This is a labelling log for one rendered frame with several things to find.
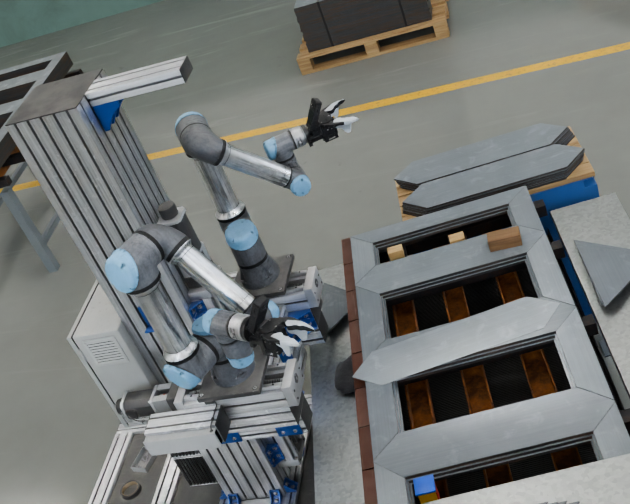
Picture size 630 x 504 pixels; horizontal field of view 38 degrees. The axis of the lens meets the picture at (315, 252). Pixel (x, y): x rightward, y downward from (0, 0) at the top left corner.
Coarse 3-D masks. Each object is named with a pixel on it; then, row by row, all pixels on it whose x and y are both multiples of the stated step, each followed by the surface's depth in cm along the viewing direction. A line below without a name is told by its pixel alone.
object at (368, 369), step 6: (372, 354) 321; (366, 360) 320; (372, 360) 319; (360, 366) 319; (366, 366) 318; (372, 366) 317; (360, 372) 316; (366, 372) 315; (372, 372) 314; (366, 378) 313; (372, 378) 312; (378, 378) 311; (378, 384) 309
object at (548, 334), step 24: (480, 216) 368; (384, 240) 374; (408, 240) 373; (504, 264) 340; (528, 264) 334; (408, 288) 346; (432, 288) 345; (384, 312) 339; (408, 336) 323; (528, 336) 304; (552, 336) 302; (456, 360) 307; (480, 360) 306; (504, 456) 270; (528, 456) 269; (600, 456) 259; (408, 480) 274
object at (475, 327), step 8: (464, 320) 320; (472, 320) 319; (480, 320) 317; (464, 328) 317; (472, 328) 315; (480, 328) 314; (488, 328) 313; (472, 336) 312; (480, 336) 311; (488, 336) 310; (472, 344) 309; (480, 344) 308; (488, 344) 307; (496, 344) 306
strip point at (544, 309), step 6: (528, 300) 317; (534, 300) 316; (540, 300) 315; (546, 300) 314; (534, 306) 314; (540, 306) 313; (546, 306) 312; (552, 306) 311; (540, 312) 311; (546, 312) 310; (552, 312) 309; (540, 318) 308; (546, 318) 307; (546, 324) 305
